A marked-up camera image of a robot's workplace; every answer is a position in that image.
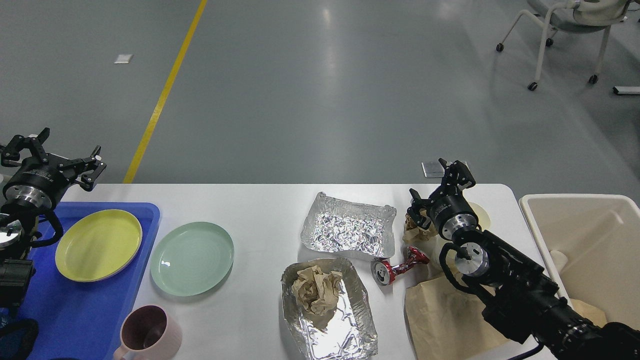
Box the white cup in bin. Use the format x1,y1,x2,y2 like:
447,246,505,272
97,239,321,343
549,249,569,274

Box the crushed red soda can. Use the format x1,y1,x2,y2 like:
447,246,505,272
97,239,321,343
370,245,431,287

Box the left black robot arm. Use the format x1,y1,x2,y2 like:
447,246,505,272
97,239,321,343
0,127,106,360

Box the foil tray with paper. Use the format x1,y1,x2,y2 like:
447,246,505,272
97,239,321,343
281,257,378,360

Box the blue plastic tray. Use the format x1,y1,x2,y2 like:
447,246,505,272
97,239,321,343
17,202,161,360

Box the mint green plate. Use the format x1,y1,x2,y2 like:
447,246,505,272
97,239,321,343
150,221,235,297

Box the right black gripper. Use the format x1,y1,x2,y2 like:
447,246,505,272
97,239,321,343
406,158,476,233

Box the pink mug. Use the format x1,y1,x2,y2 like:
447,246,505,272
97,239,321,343
112,304,183,360

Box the beige plastic bin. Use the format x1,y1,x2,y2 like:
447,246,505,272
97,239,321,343
519,194,640,330

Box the yellow plate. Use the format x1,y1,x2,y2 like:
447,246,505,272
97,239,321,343
54,209,143,283

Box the white floor tile marker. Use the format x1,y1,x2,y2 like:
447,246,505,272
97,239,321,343
113,54,134,65

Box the brown paper bag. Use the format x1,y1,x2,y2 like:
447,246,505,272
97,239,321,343
404,272,608,360

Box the crumpled brown paper in tray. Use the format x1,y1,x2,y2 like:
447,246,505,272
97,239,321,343
291,265,343,330

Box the white paper cup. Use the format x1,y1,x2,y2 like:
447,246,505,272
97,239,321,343
430,202,491,275

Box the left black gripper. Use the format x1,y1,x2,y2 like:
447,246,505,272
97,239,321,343
1,127,106,198

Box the grey office chair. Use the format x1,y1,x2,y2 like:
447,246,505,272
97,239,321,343
495,0,631,92

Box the metal floor plate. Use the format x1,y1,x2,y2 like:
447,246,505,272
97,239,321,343
422,161,446,179

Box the empty foil tray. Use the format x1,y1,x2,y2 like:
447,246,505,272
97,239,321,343
300,192,397,260

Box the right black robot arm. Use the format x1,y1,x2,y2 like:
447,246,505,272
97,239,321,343
407,158,640,360

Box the crumpled brown paper ball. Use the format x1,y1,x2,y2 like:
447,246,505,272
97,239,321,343
402,213,438,245

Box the white bar on floor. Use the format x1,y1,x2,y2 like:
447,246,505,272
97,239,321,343
612,85,640,96

